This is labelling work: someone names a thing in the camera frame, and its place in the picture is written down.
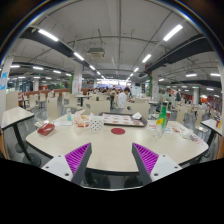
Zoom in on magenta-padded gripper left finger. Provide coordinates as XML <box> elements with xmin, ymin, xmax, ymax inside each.
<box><xmin>41</xmin><ymin>142</ymin><xmax>93</xmax><ymax>186</ymax></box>

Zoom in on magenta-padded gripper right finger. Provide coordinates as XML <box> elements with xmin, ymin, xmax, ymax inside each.
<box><xmin>131</xmin><ymin>142</ymin><xmax>183</xmax><ymax>186</ymax></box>

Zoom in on green plastic drink bottle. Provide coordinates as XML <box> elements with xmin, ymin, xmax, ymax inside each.
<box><xmin>154</xmin><ymin>105</ymin><xmax>168</xmax><ymax>139</ymax></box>

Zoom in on white printed card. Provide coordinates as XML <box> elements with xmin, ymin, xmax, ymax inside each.
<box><xmin>53</xmin><ymin>120</ymin><xmax>74</xmax><ymax>127</ymax></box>

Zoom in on flat round red coaster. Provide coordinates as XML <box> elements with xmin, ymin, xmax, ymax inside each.
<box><xmin>110</xmin><ymin>127</ymin><xmax>127</xmax><ymax>136</ymax></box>

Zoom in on white black-dotted mug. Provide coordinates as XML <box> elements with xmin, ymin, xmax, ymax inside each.
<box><xmin>89</xmin><ymin>115</ymin><xmax>105</xmax><ymax>133</ymax></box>

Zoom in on red pouch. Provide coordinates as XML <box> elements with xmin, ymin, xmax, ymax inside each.
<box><xmin>36</xmin><ymin>122</ymin><xmax>56</xmax><ymax>136</ymax></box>

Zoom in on crumpled white napkin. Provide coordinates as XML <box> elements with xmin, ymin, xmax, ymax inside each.
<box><xmin>131</xmin><ymin>111</ymin><xmax>143</xmax><ymax>120</ymax></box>

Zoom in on clear plastic bag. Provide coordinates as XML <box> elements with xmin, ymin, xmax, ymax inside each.
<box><xmin>173</xmin><ymin>126</ymin><xmax>205</xmax><ymax>146</ymax></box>

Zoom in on brown tray with paper liner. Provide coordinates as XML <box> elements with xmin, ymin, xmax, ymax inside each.
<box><xmin>99</xmin><ymin>112</ymin><xmax>148</xmax><ymax>128</ymax></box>

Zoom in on beige chairs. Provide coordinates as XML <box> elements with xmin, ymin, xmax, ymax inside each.
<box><xmin>6</xmin><ymin>89</ymin><xmax>214</xmax><ymax>124</ymax></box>

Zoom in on beige side table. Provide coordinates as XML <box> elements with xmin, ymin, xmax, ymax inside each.
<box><xmin>0</xmin><ymin>106</ymin><xmax>42</xmax><ymax>168</ymax></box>
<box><xmin>200</xmin><ymin>118</ymin><xmax>224</xmax><ymax>148</ymax></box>

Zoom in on ceiling air conditioner unit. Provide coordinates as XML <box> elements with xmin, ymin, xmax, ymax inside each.
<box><xmin>87</xmin><ymin>47</ymin><xmax>106</xmax><ymax>60</ymax></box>

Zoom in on ceiling lights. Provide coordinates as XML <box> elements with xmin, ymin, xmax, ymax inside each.
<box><xmin>9</xmin><ymin>23</ymin><xmax>222</xmax><ymax>91</ymax></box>

